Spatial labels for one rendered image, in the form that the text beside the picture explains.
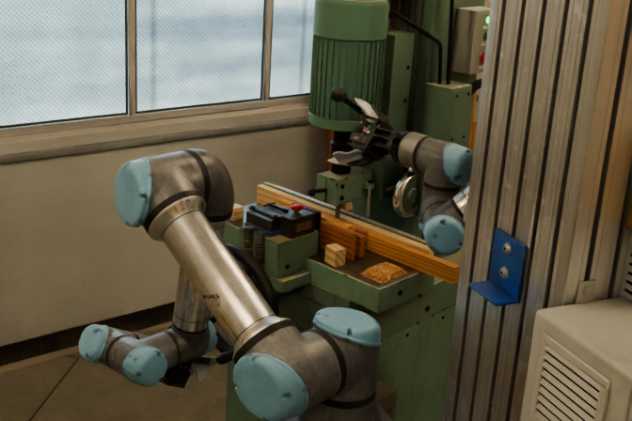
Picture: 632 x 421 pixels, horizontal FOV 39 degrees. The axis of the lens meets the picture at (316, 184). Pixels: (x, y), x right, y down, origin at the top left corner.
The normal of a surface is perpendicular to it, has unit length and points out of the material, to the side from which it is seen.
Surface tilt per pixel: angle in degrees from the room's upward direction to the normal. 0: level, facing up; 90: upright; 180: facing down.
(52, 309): 90
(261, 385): 94
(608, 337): 0
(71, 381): 0
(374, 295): 90
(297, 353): 32
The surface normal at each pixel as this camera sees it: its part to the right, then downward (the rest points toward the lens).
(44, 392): 0.06, -0.95
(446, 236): -0.07, 0.30
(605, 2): -0.92, 0.07
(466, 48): -0.69, 0.18
